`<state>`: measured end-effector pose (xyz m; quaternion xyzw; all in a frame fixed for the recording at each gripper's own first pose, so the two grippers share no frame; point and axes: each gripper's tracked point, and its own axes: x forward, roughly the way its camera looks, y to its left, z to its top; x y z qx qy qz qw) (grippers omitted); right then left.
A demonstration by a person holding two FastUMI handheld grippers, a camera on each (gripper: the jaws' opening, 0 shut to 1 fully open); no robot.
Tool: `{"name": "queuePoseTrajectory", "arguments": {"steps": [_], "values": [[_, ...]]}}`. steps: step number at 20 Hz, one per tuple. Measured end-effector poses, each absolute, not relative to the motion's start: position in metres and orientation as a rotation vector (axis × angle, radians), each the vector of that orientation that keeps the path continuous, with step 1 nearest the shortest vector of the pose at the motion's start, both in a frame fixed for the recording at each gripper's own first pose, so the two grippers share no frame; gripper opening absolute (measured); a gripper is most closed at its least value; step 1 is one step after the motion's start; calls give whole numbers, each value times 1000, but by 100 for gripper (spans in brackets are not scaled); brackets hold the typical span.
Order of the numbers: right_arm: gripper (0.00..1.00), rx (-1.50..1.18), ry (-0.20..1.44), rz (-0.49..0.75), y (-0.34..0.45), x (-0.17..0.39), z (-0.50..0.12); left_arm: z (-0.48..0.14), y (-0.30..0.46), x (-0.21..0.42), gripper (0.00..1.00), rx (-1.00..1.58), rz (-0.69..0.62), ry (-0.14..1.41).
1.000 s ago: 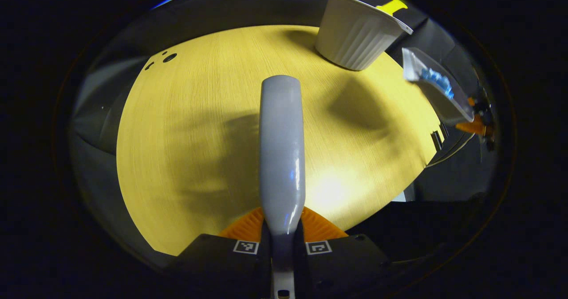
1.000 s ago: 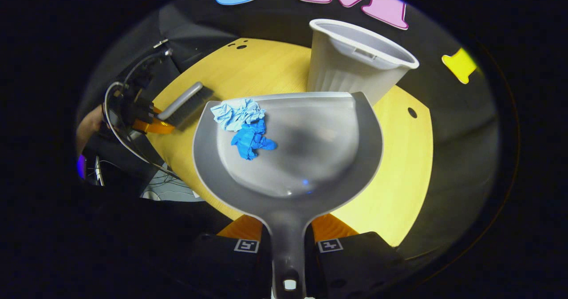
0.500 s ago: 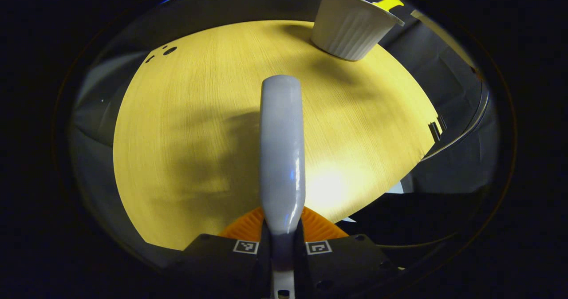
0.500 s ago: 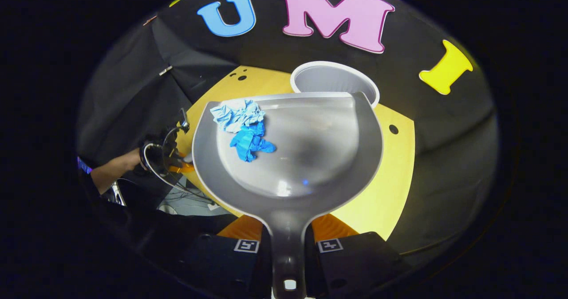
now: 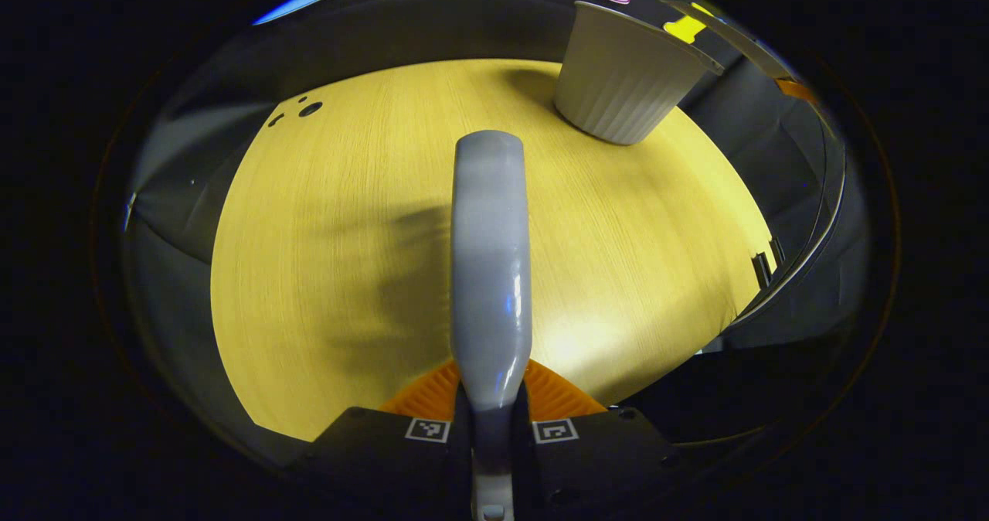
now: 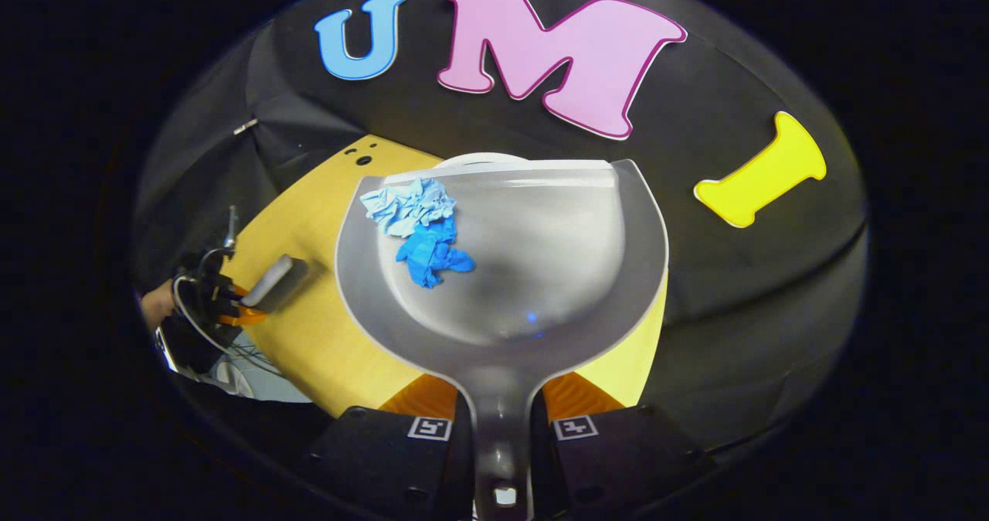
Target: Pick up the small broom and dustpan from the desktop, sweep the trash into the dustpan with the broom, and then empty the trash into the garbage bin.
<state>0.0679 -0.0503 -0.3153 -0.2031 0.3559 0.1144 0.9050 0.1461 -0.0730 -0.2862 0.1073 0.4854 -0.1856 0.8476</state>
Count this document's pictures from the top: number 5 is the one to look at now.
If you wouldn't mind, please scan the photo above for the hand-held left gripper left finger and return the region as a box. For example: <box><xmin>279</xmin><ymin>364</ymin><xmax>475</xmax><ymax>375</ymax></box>
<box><xmin>294</xmin><ymin>360</ymin><xmax>474</xmax><ymax>521</ymax></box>

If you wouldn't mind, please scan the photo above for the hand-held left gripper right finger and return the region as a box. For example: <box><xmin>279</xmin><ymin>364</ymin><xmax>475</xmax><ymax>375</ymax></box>
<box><xmin>514</xmin><ymin>360</ymin><xmax>685</xmax><ymax>521</ymax></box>

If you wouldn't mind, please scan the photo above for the grey dustpan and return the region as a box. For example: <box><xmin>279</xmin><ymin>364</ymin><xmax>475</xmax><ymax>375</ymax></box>
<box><xmin>661</xmin><ymin>0</ymin><xmax>797</xmax><ymax>81</ymax></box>

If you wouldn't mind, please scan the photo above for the dark desk edge bracket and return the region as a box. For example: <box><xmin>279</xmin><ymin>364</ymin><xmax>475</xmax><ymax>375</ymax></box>
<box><xmin>753</xmin><ymin>237</ymin><xmax>786</xmax><ymax>291</ymax></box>

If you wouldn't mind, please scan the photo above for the white ribbed garbage bin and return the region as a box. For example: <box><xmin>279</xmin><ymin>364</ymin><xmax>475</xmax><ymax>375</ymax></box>
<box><xmin>553</xmin><ymin>1</ymin><xmax>725</xmax><ymax>146</ymax></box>

